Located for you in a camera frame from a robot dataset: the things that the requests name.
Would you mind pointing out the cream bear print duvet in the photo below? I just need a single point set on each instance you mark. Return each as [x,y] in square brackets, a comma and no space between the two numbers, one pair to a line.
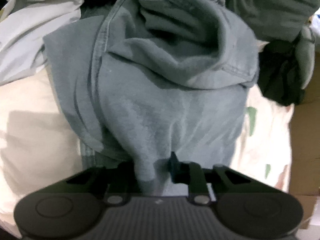
[38,146]

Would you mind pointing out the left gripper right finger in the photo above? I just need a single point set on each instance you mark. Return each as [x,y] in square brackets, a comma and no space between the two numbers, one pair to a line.
[192,175]

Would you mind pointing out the brown cardboard sheet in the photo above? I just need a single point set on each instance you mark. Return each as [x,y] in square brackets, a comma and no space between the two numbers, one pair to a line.
[304,129]

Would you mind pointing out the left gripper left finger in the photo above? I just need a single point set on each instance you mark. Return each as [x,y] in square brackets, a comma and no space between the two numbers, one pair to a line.
[122,185]

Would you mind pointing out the dark grey blanket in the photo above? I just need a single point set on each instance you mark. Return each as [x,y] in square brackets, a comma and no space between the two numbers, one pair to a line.
[274,19]

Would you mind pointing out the light blue denim pants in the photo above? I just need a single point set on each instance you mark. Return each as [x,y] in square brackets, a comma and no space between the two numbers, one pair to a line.
[147,78]

